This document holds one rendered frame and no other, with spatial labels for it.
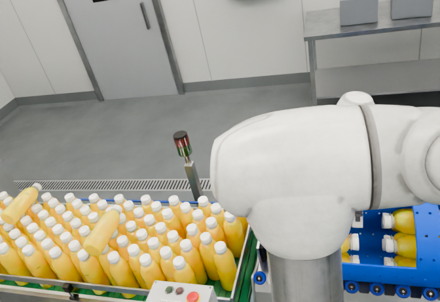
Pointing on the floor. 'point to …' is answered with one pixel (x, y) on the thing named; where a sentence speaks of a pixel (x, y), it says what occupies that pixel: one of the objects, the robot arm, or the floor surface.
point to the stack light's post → (194, 180)
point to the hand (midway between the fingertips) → (357, 213)
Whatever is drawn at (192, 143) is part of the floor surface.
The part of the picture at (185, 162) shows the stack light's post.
